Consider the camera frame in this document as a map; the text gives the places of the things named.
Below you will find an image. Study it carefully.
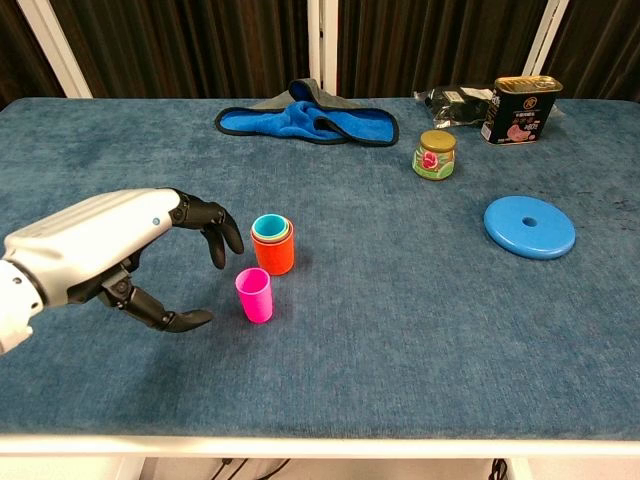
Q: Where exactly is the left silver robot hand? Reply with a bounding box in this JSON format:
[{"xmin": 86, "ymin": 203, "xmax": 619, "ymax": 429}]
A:
[{"xmin": 2, "ymin": 187, "xmax": 245, "ymax": 334}]

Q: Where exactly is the cyan plastic cup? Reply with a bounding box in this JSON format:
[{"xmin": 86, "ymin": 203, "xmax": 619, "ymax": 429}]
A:
[{"xmin": 252, "ymin": 213, "xmax": 283, "ymax": 239}]

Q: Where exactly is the yellow plastic cup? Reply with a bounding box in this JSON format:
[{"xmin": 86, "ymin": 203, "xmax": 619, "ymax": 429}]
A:
[{"xmin": 253, "ymin": 214, "xmax": 291, "ymax": 245}]

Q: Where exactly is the small pink plastic cup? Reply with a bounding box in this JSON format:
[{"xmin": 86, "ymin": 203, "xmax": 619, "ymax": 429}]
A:
[{"xmin": 235, "ymin": 267, "xmax": 274, "ymax": 326}]

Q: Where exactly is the large orange plastic cup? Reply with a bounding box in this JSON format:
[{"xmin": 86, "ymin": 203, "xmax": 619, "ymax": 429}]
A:
[{"xmin": 250, "ymin": 219, "xmax": 295, "ymax": 277}]

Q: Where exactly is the black pleated curtain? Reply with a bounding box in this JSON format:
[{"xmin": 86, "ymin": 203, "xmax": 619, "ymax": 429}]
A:
[
  {"xmin": 0, "ymin": 0, "xmax": 65, "ymax": 109},
  {"xmin": 337, "ymin": 0, "xmax": 551, "ymax": 99},
  {"xmin": 543, "ymin": 0, "xmax": 640, "ymax": 101},
  {"xmin": 49, "ymin": 0, "xmax": 311, "ymax": 99}
]

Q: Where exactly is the blue and grey cloth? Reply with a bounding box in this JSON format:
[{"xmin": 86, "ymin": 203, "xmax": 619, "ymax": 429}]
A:
[{"xmin": 214, "ymin": 77, "xmax": 400, "ymax": 147}]

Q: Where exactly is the blue fabric table cover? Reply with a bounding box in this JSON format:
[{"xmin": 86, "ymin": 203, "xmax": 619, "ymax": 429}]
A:
[{"xmin": 0, "ymin": 97, "xmax": 640, "ymax": 441}]

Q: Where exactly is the small jar with gold lid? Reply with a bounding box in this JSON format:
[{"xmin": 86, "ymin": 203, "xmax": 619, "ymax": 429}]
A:
[{"xmin": 411, "ymin": 129, "xmax": 458, "ymax": 182}]

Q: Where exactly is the black plastic-wrapped package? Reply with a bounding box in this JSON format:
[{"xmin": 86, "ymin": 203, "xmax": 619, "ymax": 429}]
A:
[{"xmin": 412, "ymin": 85, "xmax": 497, "ymax": 132}]

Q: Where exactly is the black luncheon meat can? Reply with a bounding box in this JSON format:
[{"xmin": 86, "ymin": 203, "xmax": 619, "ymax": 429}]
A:
[{"xmin": 480, "ymin": 75, "xmax": 564, "ymax": 147}]

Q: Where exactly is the blue disc with hole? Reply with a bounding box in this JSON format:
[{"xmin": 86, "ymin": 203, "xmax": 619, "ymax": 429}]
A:
[{"xmin": 483, "ymin": 195, "xmax": 577, "ymax": 260}]

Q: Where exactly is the white frame post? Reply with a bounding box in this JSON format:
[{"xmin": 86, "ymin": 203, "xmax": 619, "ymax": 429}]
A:
[
  {"xmin": 306, "ymin": 0, "xmax": 339, "ymax": 96},
  {"xmin": 522, "ymin": 0, "xmax": 571, "ymax": 79},
  {"xmin": 17, "ymin": 0, "xmax": 94, "ymax": 99}
]

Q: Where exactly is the white table frame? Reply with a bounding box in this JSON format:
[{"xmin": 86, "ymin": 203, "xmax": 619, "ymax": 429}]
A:
[{"xmin": 0, "ymin": 433, "xmax": 640, "ymax": 480}]

